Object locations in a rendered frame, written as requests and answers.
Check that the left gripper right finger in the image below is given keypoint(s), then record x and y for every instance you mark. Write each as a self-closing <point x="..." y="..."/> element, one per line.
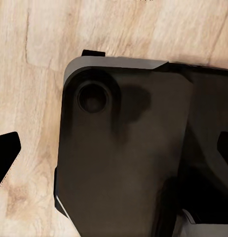
<point x="222" y="145"/>

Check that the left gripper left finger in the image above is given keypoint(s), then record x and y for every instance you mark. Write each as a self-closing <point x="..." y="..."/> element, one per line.
<point x="10" y="147"/>

